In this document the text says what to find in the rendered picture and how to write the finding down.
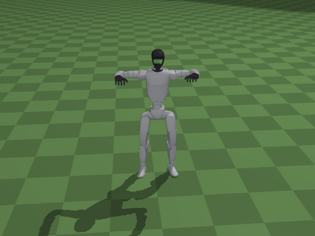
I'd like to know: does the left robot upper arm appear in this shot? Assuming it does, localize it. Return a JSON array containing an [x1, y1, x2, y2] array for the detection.
[[168, 69, 191, 80]]

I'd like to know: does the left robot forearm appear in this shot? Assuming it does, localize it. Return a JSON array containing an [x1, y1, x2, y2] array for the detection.
[[190, 69, 200, 80]]

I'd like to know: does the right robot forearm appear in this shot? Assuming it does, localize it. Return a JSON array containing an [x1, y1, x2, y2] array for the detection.
[[115, 71, 124, 77]]

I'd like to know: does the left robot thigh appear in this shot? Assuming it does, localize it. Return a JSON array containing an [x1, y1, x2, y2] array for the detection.
[[164, 110, 177, 149]]

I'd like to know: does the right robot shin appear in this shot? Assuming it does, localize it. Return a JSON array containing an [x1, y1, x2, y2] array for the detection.
[[139, 146, 148, 168]]

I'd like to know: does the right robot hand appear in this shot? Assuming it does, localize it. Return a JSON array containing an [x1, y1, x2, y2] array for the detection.
[[115, 75, 128, 86]]

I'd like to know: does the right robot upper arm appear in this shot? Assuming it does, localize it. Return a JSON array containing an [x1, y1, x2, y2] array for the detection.
[[123, 70, 147, 81]]

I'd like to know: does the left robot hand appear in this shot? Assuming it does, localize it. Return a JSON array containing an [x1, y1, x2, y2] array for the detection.
[[185, 73, 199, 82]]

